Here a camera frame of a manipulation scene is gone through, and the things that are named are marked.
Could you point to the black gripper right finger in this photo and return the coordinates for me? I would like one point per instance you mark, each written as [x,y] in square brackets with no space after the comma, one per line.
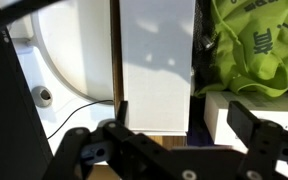
[250,130]

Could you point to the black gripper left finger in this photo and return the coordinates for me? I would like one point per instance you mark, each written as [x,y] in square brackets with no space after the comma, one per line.
[134,156]

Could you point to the small white box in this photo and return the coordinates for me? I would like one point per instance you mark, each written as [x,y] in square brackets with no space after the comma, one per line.
[157,83]

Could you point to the large white cardboard box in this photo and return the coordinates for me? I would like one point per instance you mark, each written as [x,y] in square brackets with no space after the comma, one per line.
[116,50]

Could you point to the white printed carton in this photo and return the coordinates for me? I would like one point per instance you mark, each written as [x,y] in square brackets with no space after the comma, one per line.
[217,116]

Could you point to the lime green cloth bag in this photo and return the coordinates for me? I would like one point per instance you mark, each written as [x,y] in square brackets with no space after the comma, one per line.
[250,66]

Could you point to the black mesh pouch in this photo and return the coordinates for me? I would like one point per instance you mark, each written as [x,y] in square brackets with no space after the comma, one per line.
[202,66]

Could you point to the grey round table grommet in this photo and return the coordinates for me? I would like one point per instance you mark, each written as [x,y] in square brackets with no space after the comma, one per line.
[42,96]

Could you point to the white monitor stand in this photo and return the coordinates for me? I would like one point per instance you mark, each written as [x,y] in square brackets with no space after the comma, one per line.
[77,50]

